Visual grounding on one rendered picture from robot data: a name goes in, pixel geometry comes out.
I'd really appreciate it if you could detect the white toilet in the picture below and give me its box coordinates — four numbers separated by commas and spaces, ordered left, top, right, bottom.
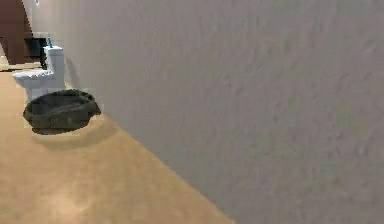
12, 45, 67, 103

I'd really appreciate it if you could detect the dark grey round basket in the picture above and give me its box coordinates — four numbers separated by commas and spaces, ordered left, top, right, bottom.
22, 88, 102, 136

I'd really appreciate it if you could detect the brown wooden cabinet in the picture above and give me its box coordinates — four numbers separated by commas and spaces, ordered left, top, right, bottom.
0, 0, 35, 66

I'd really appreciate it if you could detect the black bin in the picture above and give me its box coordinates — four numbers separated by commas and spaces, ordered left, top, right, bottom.
23, 36, 49, 70

